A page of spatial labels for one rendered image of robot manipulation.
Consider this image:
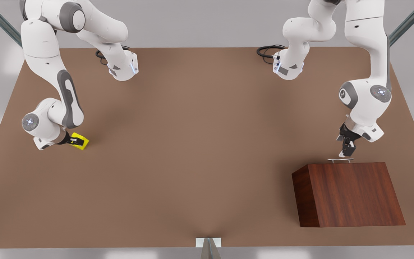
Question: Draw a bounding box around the dark wooden drawer cabinet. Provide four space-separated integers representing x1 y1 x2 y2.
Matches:
292 162 406 228

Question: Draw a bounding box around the black cable loop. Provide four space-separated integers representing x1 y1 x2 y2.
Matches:
256 44 287 65
95 45 131 66

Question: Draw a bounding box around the yellow square block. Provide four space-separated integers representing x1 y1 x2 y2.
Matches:
68 132 89 150

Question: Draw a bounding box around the white post foot plate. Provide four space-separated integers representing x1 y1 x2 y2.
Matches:
195 237 222 248

